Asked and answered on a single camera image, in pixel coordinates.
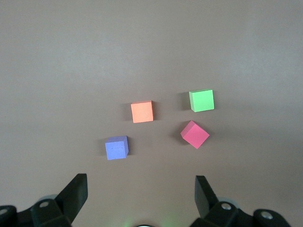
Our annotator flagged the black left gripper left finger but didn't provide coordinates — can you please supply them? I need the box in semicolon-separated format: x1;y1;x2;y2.
30;174;88;227

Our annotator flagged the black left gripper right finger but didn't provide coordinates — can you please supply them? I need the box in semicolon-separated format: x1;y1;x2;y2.
189;175;240;227

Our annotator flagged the red foam cube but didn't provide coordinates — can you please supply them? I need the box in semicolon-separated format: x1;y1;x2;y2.
180;120;210;150

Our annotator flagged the green foam cube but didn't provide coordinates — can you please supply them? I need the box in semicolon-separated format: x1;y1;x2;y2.
188;88;214;113

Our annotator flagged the orange foam cube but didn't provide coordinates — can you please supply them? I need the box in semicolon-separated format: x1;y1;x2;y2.
130;100;154;124

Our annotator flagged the purple foam cube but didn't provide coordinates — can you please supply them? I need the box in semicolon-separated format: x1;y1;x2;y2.
105;135;130;161

